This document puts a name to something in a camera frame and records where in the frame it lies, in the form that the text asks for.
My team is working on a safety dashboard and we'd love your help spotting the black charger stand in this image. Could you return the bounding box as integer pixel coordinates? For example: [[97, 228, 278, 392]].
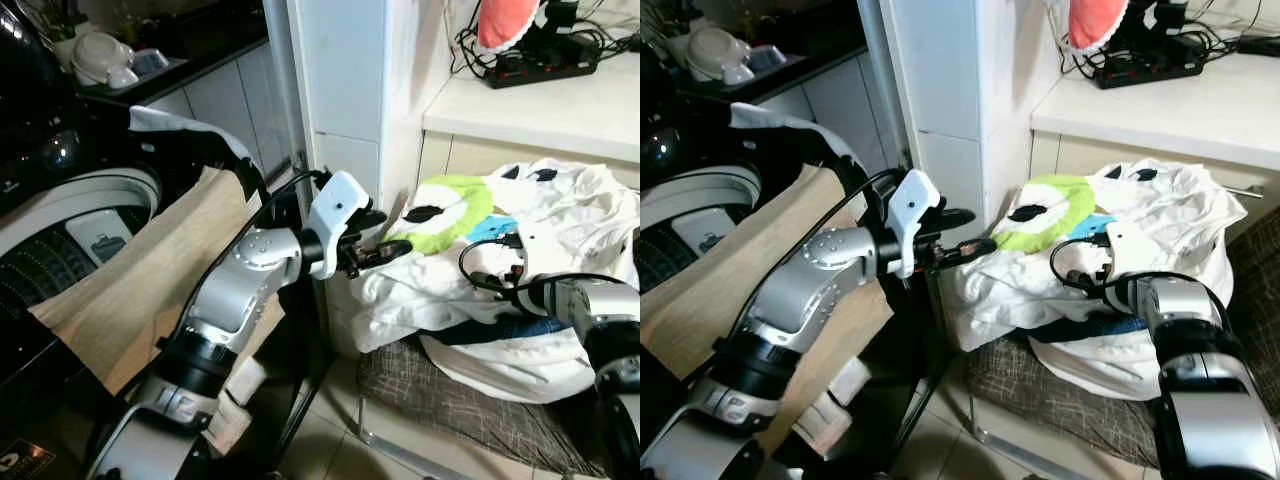
[[538, 0, 583, 59], [1140, 0, 1191, 56]]

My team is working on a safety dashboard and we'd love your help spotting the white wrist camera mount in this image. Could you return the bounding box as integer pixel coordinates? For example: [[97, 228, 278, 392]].
[[305, 170, 373, 281], [1103, 222, 1153, 283], [885, 168, 944, 280], [518, 225, 563, 286]]

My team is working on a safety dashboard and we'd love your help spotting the tall white cabinet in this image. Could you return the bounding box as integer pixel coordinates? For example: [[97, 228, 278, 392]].
[[880, 0, 1051, 216], [288, 0, 446, 216]]

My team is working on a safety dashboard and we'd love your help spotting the black power strip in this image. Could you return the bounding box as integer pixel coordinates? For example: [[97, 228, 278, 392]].
[[1092, 48, 1206, 91], [485, 50, 603, 91]]

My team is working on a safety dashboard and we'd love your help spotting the pink and white cloth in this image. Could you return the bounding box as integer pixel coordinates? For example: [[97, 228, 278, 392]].
[[476, 0, 549, 53], [1066, 0, 1131, 53]]

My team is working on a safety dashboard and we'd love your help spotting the small grey container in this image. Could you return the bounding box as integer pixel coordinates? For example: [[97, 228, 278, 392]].
[[745, 44, 791, 73], [130, 48, 173, 79]]

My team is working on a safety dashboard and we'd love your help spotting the white kitchen base cabinet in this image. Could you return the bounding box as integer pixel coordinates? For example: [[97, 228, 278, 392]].
[[145, 40, 301, 186], [760, 50, 901, 171]]

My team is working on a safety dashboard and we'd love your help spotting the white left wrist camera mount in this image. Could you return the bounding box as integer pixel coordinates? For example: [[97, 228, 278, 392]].
[[305, 170, 373, 281], [885, 168, 944, 280]]

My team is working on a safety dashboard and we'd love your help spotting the beige cloth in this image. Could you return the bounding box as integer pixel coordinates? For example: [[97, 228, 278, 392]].
[[640, 160, 896, 461], [28, 165, 291, 396]]

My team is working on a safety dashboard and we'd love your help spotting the dark blue garment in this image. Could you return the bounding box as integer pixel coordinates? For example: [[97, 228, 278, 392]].
[[1020, 318, 1146, 346], [430, 315, 576, 348]]

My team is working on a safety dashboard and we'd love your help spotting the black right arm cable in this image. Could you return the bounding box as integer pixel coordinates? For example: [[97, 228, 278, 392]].
[[1048, 236, 1226, 311], [458, 238, 626, 301]]

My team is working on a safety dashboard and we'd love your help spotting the white desk with drawer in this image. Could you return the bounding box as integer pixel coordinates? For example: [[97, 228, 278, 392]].
[[418, 45, 641, 191], [1030, 45, 1280, 236]]

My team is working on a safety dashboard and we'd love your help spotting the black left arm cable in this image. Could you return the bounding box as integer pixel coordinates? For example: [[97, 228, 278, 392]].
[[225, 170, 331, 263], [738, 168, 901, 313]]

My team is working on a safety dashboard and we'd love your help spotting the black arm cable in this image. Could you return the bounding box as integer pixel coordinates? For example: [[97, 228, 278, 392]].
[[738, 168, 901, 313], [225, 170, 331, 263], [458, 238, 626, 301], [1048, 236, 1226, 311]]

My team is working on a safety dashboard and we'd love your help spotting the chair with grey woven cushion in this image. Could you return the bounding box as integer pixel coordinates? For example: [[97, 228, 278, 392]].
[[965, 205, 1280, 476], [352, 340, 611, 479]]

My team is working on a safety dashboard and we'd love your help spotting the white shirt with green print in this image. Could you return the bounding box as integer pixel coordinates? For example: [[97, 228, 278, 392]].
[[935, 158, 1236, 351], [328, 158, 641, 356]]

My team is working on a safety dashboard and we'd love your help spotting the white round kitchen appliance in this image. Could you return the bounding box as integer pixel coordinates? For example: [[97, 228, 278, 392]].
[[685, 25, 756, 86], [68, 30, 141, 91]]

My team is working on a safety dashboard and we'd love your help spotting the black power cable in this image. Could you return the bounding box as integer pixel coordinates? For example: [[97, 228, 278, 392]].
[[450, 20, 501, 77], [1055, 22, 1101, 77]]

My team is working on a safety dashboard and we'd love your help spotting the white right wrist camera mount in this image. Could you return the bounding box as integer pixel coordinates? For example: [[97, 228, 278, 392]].
[[1103, 222, 1153, 283], [518, 225, 563, 286]]

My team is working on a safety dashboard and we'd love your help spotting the small white cloth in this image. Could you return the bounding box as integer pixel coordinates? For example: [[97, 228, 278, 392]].
[[728, 100, 851, 166], [128, 105, 246, 166]]

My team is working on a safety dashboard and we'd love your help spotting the black washing machine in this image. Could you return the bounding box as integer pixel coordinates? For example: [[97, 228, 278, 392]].
[[640, 45, 906, 480], [0, 0, 326, 480]]

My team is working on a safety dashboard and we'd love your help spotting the plain white garment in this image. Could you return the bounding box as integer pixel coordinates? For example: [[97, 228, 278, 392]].
[[1030, 330, 1166, 401], [418, 325, 601, 404]]

